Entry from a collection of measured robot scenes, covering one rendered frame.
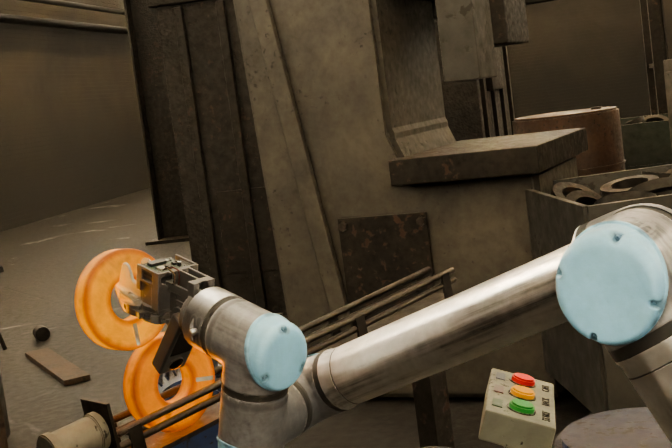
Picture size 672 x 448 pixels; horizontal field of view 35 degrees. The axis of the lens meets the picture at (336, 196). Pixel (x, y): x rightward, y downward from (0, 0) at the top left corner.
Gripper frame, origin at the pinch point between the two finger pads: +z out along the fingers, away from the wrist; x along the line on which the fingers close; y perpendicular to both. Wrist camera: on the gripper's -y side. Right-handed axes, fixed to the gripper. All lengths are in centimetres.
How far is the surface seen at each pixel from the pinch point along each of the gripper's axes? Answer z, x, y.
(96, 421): -7.2, 9.4, -16.6
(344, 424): 97, -156, -120
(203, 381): -6.9, -10.5, -16.5
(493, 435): -45, -37, -18
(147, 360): -5.2, -0.9, -10.6
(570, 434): -35, -77, -37
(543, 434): -51, -41, -17
